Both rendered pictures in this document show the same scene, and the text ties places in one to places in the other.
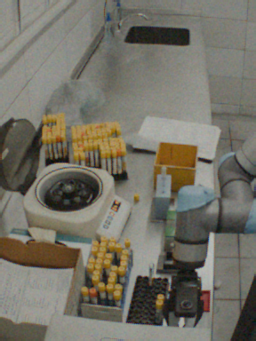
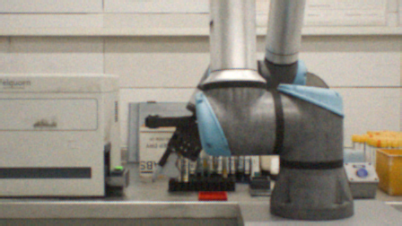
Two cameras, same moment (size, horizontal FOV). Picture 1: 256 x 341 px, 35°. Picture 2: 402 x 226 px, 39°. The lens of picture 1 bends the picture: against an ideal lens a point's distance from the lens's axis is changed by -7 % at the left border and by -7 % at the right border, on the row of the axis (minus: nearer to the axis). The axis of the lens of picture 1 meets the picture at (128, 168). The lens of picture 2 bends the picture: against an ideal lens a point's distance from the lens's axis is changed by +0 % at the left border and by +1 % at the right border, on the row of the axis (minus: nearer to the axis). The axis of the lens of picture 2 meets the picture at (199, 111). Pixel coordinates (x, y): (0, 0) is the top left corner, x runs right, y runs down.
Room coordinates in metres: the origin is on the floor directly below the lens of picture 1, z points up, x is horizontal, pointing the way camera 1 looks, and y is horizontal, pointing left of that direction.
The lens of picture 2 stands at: (0.38, -1.48, 1.15)
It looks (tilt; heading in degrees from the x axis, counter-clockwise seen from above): 3 degrees down; 82
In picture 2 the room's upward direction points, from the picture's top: straight up
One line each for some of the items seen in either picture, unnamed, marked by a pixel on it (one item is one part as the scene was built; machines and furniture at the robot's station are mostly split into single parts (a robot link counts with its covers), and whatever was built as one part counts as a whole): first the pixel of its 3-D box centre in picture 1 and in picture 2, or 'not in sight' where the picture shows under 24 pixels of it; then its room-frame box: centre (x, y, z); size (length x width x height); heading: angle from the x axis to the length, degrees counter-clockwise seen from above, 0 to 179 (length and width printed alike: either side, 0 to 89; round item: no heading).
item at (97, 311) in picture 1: (108, 283); (215, 168); (0.65, 0.06, 0.91); 0.20 x 0.10 x 0.07; 171
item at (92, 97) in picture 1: (82, 91); not in sight; (1.64, 0.19, 0.94); 0.20 x 0.17 x 0.14; 143
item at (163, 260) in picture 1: (174, 262); (259, 185); (0.73, -0.11, 0.89); 0.09 x 0.05 x 0.04; 80
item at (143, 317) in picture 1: (148, 294); (202, 167); (0.60, -0.04, 0.93); 0.17 x 0.09 x 0.11; 169
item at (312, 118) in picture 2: not in sight; (306, 120); (0.72, -0.50, 1.08); 0.13 x 0.12 x 0.14; 174
